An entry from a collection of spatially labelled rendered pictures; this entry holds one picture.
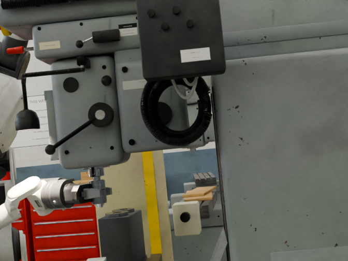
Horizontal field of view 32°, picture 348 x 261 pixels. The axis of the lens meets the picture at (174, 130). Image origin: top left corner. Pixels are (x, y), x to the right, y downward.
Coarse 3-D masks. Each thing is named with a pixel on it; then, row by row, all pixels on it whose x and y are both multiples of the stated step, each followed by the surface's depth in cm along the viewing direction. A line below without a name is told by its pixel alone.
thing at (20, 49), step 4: (8, 48) 196; (12, 48) 195; (16, 48) 195; (20, 48) 195; (24, 48) 196; (28, 48) 195; (32, 48) 195; (8, 52) 195; (12, 52) 195; (16, 52) 195; (20, 52) 195
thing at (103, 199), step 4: (92, 184) 182; (96, 184) 182; (100, 184) 182; (104, 184) 183; (92, 188) 182; (96, 188) 182; (100, 188) 182; (104, 188) 183; (104, 192) 183; (104, 196) 183; (92, 200) 183; (96, 200) 182; (100, 200) 182; (104, 200) 183; (92, 204) 183
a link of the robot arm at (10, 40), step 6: (6, 36) 222; (0, 42) 226; (6, 42) 222; (12, 42) 222; (18, 42) 222; (24, 42) 224; (0, 48) 224; (6, 48) 223; (0, 54) 224; (6, 54) 224; (12, 54) 224; (18, 54) 225; (0, 60) 224; (6, 60) 224; (12, 60) 224; (6, 66) 226; (12, 66) 225
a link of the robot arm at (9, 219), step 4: (0, 208) 191; (4, 208) 191; (0, 212) 190; (4, 212) 190; (0, 216) 190; (4, 216) 190; (8, 216) 190; (0, 220) 190; (4, 220) 190; (8, 220) 191; (12, 220) 192; (0, 224) 190; (4, 224) 191; (8, 224) 193; (0, 228) 192
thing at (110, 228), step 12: (108, 216) 232; (120, 216) 231; (132, 216) 234; (108, 228) 230; (120, 228) 229; (132, 228) 232; (108, 240) 230; (120, 240) 229; (132, 240) 230; (108, 252) 230; (120, 252) 229; (132, 252) 228; (144, 252) 248
